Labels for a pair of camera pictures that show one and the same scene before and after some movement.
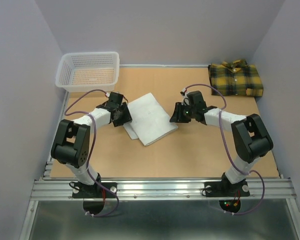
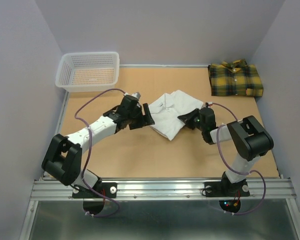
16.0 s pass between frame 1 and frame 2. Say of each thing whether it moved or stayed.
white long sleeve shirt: moved
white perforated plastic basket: stayed
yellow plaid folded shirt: stayed
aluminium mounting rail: stayed
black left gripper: moved
